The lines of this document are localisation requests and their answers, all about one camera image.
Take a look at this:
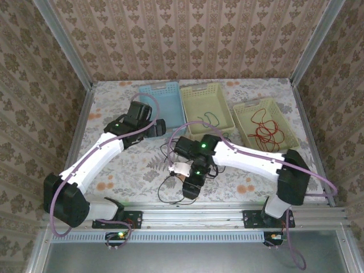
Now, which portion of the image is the blue plastic basket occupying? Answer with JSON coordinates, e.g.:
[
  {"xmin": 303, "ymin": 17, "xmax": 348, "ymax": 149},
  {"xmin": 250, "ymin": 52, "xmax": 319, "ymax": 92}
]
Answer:
[{"xmin": 138, "ymin": 81, "xmax": 188, "ymax": 140}]

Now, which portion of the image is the black cable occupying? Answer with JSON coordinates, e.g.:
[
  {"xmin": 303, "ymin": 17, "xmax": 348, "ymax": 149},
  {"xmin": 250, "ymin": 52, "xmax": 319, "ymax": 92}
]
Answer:
[{"xmin": 158, "ymin": 139, "xmax": 225, "ymax": 205}]

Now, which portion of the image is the green cable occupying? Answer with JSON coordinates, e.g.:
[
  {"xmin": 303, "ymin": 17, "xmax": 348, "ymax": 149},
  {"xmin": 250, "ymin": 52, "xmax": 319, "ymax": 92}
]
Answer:
[{"xmin": 197, "ymin": 112, "xmax": 220, "ymax": 129}]

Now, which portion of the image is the pale yellow plastic basket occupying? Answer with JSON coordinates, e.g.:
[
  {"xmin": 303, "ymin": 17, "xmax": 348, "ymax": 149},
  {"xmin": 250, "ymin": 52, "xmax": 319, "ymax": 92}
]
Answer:
[
  {"xmin": 233, "ymin": 98, "xmax": 301, "ymax": 153},
  {"xmin": 180, "ymin": 82, "xmax": 236, "ymax": 136}
]

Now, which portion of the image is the red cable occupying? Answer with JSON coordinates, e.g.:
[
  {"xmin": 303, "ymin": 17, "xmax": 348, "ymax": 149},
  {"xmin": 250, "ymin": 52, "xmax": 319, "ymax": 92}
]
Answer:
[{"xmin": 247, "ymin": 109, "xmax": 285, "ymax": 151}]

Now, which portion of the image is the aluminium mounting beam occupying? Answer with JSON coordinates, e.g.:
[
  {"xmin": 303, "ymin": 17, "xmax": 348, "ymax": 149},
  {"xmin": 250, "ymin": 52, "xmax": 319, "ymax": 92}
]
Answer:
[{"xmin": 42, "ymin": 206, "xmax": 347, "ymax": 229}]

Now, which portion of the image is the grey metal panel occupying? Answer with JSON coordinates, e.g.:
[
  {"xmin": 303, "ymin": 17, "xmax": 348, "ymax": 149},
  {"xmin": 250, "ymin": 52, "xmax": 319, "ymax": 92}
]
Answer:
[{"xmin": 27, "ymin": 227, "xmax": 364, "ymax": 273}]

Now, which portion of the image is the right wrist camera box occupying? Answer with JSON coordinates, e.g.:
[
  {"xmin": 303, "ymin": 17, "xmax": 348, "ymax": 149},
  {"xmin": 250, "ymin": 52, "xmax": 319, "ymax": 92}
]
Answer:
[{"xmin": 168, "ymin": 162, "xmax": 191, "ymax": 176}]

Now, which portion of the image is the white slotted cable duct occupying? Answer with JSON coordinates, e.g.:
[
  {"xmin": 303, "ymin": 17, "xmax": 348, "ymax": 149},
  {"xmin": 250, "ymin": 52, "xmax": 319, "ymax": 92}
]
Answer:
[{"xmin": 52, "ymin": 231, "xmax": 265, "ymax": 242}]

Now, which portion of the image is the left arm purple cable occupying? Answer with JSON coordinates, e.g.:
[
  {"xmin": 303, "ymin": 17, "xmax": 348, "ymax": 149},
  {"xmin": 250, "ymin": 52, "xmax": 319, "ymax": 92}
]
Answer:
[{"xmin": 49, "ymin": 93, "xmax": 160, "ymax": 250}]

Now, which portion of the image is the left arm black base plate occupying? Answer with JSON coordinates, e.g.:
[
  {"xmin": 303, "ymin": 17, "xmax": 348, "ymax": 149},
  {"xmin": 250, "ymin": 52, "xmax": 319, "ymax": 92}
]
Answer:
[{"xmin": 92, "ymin": 210, "xmax": 143, "ymax": 229}]

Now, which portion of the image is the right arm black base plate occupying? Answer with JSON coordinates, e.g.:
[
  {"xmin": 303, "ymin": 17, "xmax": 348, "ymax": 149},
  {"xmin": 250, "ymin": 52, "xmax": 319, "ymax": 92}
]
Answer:
[{"xmin": 242, "ymin": 209, "xmax": 296, "ymax": 229}]

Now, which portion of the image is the aluminium frame post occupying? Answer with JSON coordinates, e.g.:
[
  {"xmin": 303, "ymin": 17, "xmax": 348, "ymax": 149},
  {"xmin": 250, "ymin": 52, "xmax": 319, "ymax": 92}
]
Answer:
[
  {"xmin": 289, "ymin": 0, "xmax": 346, "ymax": 86},
  {"xmin": 32, "ymin": 0, "xmax": 94, "ymax": 88}
]

